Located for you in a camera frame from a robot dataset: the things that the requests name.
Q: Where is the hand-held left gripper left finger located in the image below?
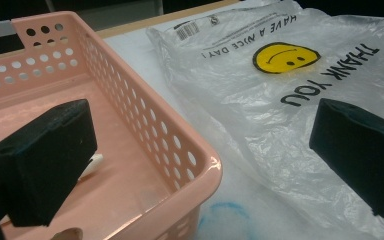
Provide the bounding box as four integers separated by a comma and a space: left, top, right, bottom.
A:
0, 98, 98, 228

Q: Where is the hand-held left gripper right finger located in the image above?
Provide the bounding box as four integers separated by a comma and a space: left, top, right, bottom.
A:
309, 97, 384, 220

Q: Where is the pink perforated plastic basket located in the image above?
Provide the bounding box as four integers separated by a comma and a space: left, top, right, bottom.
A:
0, 10, 223, 240

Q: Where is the clear printed plastic bag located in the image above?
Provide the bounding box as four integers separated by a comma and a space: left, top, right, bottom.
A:
145, 0, 384, 240

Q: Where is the white dropper bottle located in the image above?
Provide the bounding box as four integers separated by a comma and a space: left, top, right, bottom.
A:
78, 153, 104, 181

